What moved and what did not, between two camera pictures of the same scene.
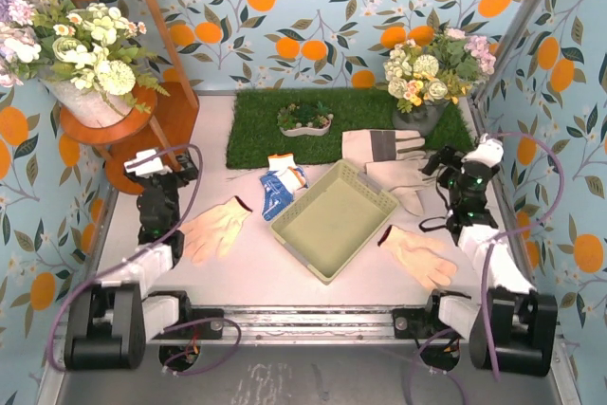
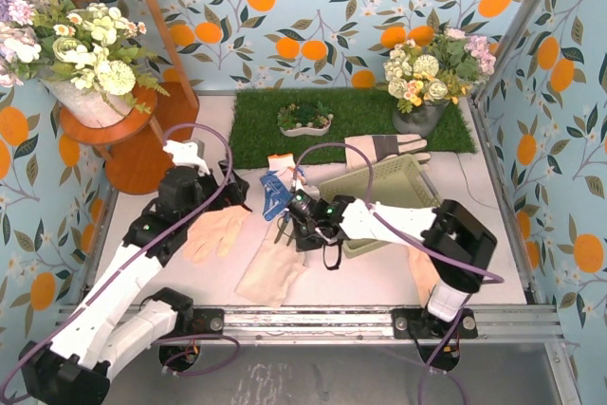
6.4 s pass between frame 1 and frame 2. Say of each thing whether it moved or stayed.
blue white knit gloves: stayed
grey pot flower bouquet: stayed
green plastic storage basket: moved
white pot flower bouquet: stayed
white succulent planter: stayed
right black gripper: moved
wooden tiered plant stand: stayed
